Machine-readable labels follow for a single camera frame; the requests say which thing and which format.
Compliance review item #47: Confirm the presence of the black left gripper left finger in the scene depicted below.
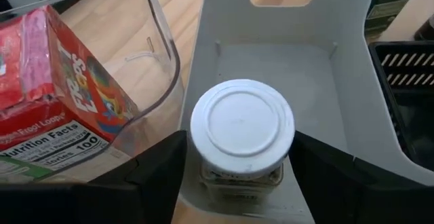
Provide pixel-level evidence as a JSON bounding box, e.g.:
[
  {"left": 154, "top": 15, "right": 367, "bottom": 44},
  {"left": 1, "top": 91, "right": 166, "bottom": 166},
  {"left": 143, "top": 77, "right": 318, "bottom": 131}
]
[{"left": 87, "top": 130, "right": 188, "bottom": 224}]

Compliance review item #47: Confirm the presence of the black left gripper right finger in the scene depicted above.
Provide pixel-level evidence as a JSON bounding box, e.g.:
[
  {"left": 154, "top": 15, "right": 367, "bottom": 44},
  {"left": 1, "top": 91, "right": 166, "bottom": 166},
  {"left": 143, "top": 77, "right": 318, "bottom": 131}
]
[{"left": 288, "top": 131, "right": 425, "bottom": 224}]

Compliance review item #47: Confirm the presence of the white-lid spice jar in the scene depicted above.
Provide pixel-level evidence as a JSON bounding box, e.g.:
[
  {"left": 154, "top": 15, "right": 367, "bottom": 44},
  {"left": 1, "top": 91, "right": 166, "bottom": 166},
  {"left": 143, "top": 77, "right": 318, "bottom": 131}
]
[{"left": 189, "top": 78, "right": 296, "bottom": 204}]

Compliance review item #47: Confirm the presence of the black mesh basket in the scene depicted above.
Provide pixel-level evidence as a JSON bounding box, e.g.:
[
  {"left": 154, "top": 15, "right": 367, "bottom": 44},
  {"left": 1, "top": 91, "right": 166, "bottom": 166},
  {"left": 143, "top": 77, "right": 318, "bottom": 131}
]
[{"left": 368, "top": 40, "right": 434, "bottom": 170}]

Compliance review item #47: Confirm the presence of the red Froot Loops cereal box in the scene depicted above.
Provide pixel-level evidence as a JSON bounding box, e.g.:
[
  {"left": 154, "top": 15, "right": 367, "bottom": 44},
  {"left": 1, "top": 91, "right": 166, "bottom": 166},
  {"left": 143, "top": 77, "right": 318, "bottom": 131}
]
[{"left": 0, "top": 5, "right": 140, "bottom": 181}]

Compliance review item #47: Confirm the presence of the grey plastic bin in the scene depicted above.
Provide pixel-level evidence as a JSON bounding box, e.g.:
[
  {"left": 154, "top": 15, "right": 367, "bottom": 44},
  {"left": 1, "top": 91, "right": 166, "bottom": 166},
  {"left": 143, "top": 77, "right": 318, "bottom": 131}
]
[{"left": 171, "top": 0, "right": 434, "bottom": 224}]

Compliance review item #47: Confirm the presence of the green Apple Jacks cereal box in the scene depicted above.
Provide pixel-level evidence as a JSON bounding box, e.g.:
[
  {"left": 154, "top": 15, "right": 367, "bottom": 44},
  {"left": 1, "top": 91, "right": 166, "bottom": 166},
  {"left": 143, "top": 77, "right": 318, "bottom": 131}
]
[{"left": 0, "top": 154, "right": 54, "bottom": 183}]

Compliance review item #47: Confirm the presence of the green-lid spice jar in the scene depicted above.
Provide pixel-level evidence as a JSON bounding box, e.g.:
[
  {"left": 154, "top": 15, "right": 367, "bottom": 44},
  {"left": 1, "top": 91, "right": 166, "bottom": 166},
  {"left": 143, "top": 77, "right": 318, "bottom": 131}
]
[{"left": 364, "top": 0, "right": 427, "bottom": 43}]

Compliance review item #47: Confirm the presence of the clear plastic bin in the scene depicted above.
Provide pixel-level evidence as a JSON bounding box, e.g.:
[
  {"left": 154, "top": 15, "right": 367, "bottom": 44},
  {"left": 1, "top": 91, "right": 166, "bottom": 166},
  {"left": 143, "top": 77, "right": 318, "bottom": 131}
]
[{"left": 0, "top": 0, "right": 186, "bottom": 184}]

